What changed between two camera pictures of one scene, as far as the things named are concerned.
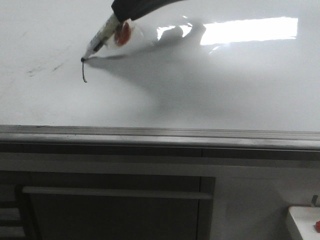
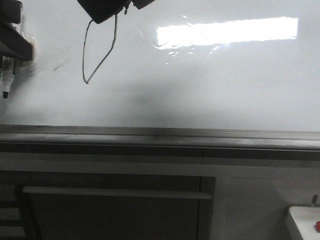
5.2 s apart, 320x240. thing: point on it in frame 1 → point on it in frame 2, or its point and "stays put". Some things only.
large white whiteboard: (202, 63) stays put
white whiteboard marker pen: (102, 36) → (8, 67)
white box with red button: (307, 219) stays put
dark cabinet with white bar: (67, 205) stays put
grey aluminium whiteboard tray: (158, 142) stays put
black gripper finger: (126, 10) → (13, 44)
